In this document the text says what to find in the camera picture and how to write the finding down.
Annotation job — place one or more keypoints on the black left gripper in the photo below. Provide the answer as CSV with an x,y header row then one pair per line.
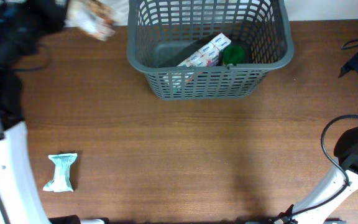
x,y
56,12

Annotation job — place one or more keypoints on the brown snack bag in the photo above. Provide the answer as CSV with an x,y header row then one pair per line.
x,y
94,17

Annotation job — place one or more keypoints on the green capped jar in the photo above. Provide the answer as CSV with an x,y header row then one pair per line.
x,y
233,54

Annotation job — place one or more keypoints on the Kleenex tissue multipack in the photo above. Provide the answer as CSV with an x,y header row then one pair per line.
x,y
208,55

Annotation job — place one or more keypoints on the mint green wrapper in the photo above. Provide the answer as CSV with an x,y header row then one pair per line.
x,y
61,178

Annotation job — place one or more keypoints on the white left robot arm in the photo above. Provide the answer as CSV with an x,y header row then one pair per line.
x,y
22,25

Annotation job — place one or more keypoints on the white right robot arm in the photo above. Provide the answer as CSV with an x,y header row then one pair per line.
x,y
339,183

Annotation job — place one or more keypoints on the grey plastic basket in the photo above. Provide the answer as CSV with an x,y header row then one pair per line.
x,y
162,34

